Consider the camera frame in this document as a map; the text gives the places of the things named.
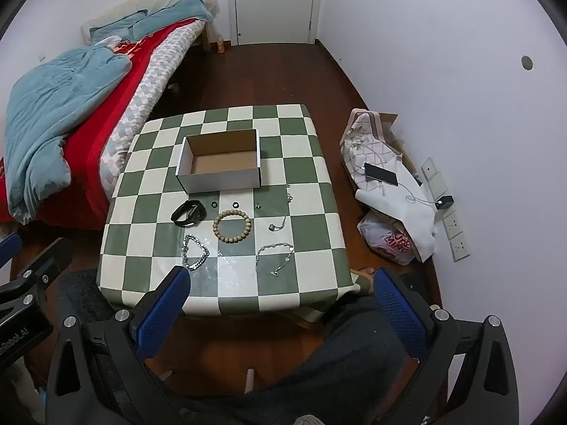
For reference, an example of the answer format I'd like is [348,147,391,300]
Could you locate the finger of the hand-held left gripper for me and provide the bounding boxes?
[0,233,24,271]
[0,238,74,315]

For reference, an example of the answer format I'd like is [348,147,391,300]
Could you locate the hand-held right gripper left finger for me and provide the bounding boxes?
[44,266,193,425]

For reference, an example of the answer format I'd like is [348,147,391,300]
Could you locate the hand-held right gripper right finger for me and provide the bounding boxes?
[372,267,520,425]

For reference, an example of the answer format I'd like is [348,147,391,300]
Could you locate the thick silver chain bracelet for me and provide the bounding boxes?
[183,234,210,272]

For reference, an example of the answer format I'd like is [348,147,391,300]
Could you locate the black wristband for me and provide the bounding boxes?
[171,200,207,227]

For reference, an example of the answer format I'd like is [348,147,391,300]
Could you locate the wooden bead bracelet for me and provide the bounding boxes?
[213,209,252,244]

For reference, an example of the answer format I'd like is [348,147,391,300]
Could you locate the white cardboard box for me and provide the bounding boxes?
[176,128,261,194]

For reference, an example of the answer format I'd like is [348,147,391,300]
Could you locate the person's foot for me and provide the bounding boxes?
[349,267,378,296]

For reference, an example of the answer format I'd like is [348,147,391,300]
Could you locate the white plastic bag red print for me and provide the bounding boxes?
[357,210,420,267]

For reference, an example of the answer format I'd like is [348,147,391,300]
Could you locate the green checkered tablecloth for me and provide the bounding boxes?
[97,104,360,317]

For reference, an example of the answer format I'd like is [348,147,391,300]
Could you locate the large blue blanket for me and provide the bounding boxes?
[2,46,134,225]

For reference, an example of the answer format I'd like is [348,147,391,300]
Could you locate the black smartphone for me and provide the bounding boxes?
[364,162,399,187]

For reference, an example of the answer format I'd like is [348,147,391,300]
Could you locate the red blanket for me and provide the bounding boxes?
[0,20,201,232]

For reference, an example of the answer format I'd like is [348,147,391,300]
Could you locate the quilted pink tote bag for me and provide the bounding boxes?
[339,108,403,187]

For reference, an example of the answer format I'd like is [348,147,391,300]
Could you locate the brown cardboard box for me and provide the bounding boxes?
[376,113,418,174]

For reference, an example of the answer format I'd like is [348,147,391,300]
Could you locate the beige bed headboard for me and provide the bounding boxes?
[81,0,220,41]

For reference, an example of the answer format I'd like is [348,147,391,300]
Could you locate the blue folded blanket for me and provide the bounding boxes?
[90,0,216,46]

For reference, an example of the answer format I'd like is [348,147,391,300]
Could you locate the white door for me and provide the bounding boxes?
[227,0,320,46]

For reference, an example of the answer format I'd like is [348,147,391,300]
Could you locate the white charging cable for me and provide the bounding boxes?
[354,141,440,207]

